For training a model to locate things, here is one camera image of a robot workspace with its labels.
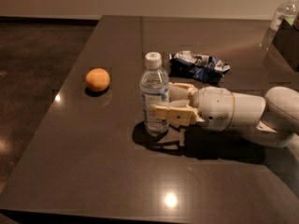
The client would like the orange fruit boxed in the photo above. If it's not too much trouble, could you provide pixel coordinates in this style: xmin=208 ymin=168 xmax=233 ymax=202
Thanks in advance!
xmin=85 ymin=68 xmax=110 ymax=92

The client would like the crumpled blue white chip bag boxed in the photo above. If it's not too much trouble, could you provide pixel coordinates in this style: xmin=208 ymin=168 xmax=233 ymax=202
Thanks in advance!
xmin=169 ymin=50 xmax=230 ymax=83

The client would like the clear background plastic bottle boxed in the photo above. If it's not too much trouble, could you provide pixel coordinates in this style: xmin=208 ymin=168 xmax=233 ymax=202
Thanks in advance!
xmin=269 ymin=0 xmax=298 ymax=32

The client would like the dark box on table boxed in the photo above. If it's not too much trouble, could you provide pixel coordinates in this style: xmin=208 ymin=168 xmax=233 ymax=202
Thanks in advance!
xmin=272 ymin=20 xmax=299 ymax=72

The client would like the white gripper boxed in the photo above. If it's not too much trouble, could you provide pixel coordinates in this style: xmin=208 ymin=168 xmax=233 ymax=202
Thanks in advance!
xmin=154 ymin=82 xmax=234 ymax=132

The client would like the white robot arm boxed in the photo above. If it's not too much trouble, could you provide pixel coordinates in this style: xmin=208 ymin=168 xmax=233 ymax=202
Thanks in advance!
xmin=153 ymin=83 xmax=299 ymax=147

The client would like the blue label plastic water bottle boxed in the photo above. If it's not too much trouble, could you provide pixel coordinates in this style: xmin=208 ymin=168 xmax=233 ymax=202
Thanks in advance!
xmin=140 ymin=51 xmax=169 ymax=136

